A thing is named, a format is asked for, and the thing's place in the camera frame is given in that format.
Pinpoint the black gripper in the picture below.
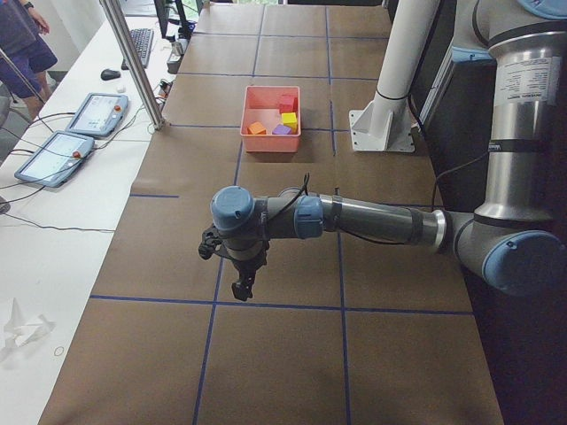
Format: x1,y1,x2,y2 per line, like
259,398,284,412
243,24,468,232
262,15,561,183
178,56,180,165
198,225,268,301

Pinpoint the orange foam block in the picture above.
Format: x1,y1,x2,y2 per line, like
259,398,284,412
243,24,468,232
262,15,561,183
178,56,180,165
246,121,267,135

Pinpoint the purple foam block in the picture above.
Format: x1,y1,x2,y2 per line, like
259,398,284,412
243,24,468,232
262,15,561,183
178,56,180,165
272,124,293,135

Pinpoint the yellow foam block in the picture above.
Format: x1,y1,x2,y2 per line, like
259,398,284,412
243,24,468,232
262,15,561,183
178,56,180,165
281,112,299,134

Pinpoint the red foam block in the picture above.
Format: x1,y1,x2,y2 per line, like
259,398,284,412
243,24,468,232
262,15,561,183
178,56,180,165
278,94,298,114

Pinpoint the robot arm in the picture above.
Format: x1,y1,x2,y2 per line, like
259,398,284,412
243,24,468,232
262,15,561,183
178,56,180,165
198,1,566,301

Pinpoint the pink plastic bin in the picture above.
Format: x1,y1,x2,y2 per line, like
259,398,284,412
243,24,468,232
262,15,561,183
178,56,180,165
240,86,301,153

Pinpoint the upper teach pendant tablet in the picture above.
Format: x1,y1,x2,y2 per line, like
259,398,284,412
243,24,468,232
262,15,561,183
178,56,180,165
66,93,129,137

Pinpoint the teach pendant tablet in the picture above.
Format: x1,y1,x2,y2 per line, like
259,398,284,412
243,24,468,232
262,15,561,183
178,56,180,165
66,93,129,137
14,131,95,188

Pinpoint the lower teach pendant tablet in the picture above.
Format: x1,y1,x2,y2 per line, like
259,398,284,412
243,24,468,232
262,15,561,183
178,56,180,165
14,131,95,188

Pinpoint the crumpled white tissue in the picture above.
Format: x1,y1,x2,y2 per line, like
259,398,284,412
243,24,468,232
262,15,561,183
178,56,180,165
1,297,56,361

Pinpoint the black computer mouse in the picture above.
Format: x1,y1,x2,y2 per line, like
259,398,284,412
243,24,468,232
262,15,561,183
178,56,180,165
100,68,121,81

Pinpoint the black keyboard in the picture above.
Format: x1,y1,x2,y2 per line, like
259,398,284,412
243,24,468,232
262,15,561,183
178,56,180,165
129,28,154,68

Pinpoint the person at desk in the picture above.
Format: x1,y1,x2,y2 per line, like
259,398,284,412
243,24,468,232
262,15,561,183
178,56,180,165
1,1,58,119

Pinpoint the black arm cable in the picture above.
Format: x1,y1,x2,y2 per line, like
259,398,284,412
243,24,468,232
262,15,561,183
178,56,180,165
269,173,311,222

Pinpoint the white camera mast post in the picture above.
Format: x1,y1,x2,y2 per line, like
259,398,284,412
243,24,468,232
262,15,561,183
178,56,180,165
349,0,440,153

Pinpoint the aluminium frame post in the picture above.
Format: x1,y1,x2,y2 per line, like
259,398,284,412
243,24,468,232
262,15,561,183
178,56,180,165
99,0,165,130

